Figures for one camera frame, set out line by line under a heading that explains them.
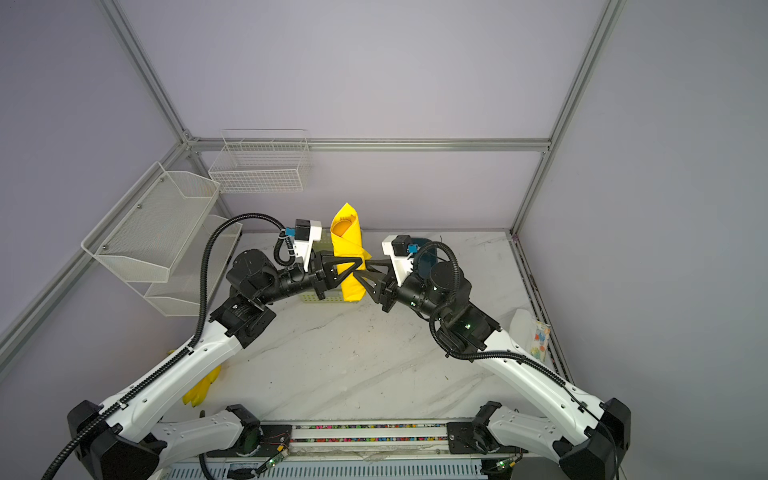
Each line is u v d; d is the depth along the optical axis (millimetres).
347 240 549
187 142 905
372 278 550
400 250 509
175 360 441
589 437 382
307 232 513
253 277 472
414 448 733
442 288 465
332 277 564
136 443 405
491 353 466
